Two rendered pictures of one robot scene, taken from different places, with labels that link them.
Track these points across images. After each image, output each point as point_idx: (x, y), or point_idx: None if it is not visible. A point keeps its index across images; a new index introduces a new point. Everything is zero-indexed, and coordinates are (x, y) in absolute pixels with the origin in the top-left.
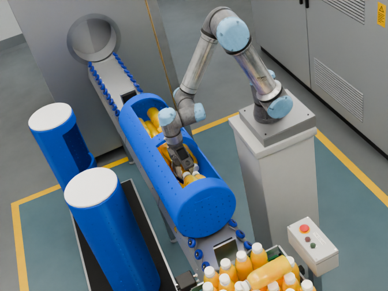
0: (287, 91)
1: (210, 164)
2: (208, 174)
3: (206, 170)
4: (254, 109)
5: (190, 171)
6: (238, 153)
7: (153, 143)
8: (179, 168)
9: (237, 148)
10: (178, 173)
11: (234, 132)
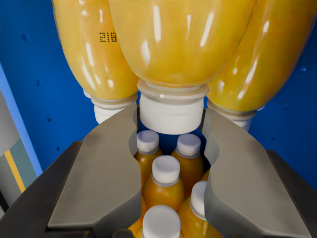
0: None
1: (18, 124)
2: (73, 108)
3: (75, 128)
4: None
5: (127, 117)
6: (5, 144)
7: None
8: (242, 191)
9: (0, 156)
10: (249, 146)
11: None
